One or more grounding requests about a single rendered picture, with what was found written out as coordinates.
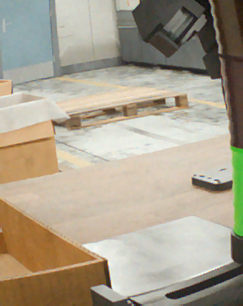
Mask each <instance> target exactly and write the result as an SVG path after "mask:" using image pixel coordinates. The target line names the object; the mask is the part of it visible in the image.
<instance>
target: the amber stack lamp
mask: <svg viewBox="0 0 243 306"><path fill-rule="evenodd" d="M209 2H210V3H211V6H212V7H211V10H212V11H211V14H212V15H213V21H214V23H213V27H214V28H215V30H216V41H217V43H218V45H219V51H218V53H220V54H225V55H236V56H243V0H209Z"/></svg>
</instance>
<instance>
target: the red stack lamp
mask: <svg viewBox="0 0 243 306"><path fill-rule="evenodd" d="M219 59H220V61H221V63H222V67H221V73H222V75H223V78H224V83H223V85H224V90H225V96H224V97H225V101H226V104H227V116H228V118H229V126H228V129H229V134H230V140H229V144H230V145H231V147H234V148H238V149H239V148H242V149H243V56H236V55H225V54H223V55H221V56H219Z"/></svg>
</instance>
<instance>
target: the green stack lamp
mask: <svg viewBox="0 0 243 306"><path fill-rule="evenodd" d="M229 148H230V150H231V151H230V152H231V159H230V162H231V165H232V168H233V170H232V180H233V187H232V191H233V192H232V193H233V195H234V199H233V207H234V214H233V219H234V225H233V230H234V233H236V234H238V235H240V236H242V237H243V149H242V148H239V149H238V148H234V147H231V145H230V147H229Z"/></svg>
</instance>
